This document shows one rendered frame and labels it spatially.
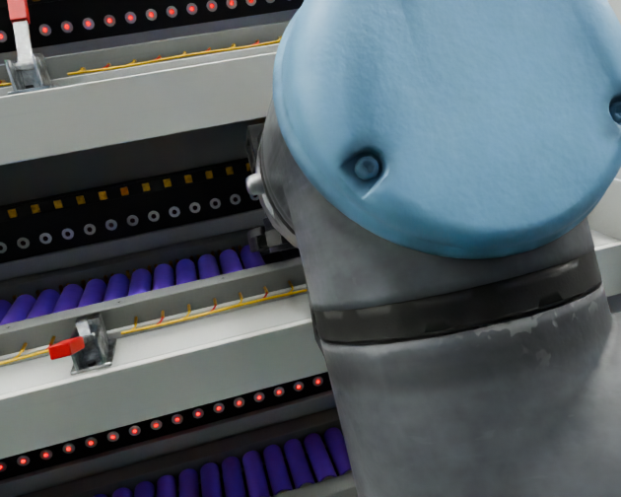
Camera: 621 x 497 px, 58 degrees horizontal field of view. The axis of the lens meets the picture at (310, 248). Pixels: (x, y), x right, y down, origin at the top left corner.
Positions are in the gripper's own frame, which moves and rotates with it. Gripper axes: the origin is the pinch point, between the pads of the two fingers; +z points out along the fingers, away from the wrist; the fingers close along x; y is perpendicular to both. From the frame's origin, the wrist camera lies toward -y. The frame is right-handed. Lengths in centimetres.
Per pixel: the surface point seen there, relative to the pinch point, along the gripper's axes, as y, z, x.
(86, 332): -3.5, -7.3, 17.2
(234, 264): -1.0, 0.5, 6.0
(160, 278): -0.8, 1.1, 12.4
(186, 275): -1.1, 0.4, 10.1
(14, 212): 8.2, 6.7, 24.5
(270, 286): -3.4, -3.4, 3.6
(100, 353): -5.1, -8.1, 16.4
